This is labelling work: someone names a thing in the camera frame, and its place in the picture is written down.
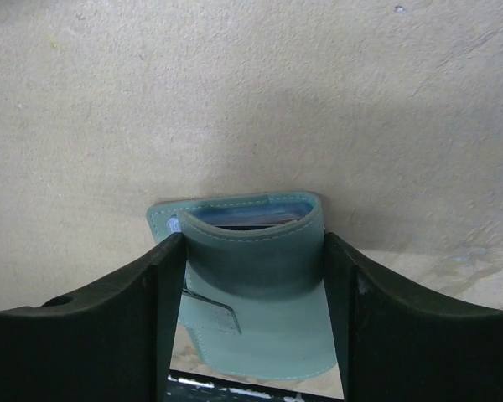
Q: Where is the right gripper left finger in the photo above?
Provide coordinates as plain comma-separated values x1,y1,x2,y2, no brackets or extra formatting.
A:
0,233,186,401

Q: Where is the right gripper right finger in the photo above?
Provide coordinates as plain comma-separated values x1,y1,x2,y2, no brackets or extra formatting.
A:
324,233,503,401

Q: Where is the green card holder wallet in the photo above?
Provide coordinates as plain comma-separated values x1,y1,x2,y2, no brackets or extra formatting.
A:
146,192,336,380

